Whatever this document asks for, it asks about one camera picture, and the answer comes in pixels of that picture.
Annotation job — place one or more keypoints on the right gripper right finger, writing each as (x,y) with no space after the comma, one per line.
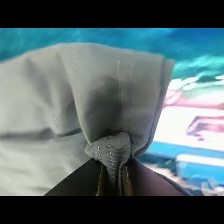
(151,181)

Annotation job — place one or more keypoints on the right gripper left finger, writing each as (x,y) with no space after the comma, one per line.
(78,181)

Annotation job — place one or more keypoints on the blue shirt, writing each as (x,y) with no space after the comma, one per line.
(66,100)

